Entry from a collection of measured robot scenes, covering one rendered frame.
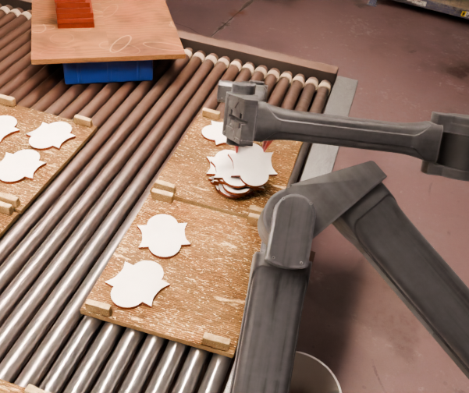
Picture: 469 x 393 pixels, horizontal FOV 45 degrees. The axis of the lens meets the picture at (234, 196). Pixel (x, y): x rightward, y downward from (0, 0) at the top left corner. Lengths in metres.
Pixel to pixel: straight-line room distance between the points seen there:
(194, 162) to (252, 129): 0.75
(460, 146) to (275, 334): 0.54
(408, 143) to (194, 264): 0.63
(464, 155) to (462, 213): 2.30
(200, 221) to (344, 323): 1.21
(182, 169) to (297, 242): 1.13
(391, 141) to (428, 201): 2.32
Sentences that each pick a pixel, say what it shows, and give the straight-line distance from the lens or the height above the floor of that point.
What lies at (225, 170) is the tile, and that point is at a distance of 1.55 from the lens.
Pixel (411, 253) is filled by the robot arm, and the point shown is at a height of 1.57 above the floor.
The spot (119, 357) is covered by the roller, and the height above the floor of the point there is 0.92.
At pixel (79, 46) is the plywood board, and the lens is 2.03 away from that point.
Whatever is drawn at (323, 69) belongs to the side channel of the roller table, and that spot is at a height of 0.95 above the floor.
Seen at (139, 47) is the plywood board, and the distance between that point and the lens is 2.02.
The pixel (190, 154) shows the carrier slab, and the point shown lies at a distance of 1.69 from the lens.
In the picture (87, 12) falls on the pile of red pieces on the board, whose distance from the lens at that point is 2.13.
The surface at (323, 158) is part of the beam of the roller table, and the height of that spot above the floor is 0.91.
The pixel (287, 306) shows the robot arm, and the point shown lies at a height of 1.54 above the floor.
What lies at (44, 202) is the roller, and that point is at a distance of 1.58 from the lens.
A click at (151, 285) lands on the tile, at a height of 0.95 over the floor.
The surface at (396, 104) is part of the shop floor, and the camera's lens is 4.02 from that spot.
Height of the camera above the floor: 1.97
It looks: 42 degrees down
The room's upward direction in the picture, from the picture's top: 7 degrees clockwise
